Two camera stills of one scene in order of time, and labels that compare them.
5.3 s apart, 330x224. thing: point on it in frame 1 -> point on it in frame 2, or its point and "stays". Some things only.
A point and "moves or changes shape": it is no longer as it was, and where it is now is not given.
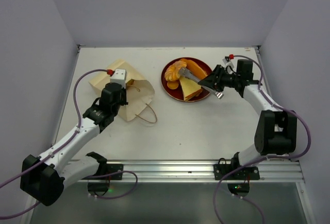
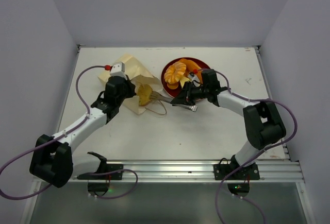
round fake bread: [172, 84] -> [174, 71]
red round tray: [177, 93] stays
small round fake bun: [172, 85] stays
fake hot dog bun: [195, 68] stays
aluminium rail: [193, 170] stays
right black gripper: [218, 79] -> [189, 95]
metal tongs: [190, 75] moves or changes shape
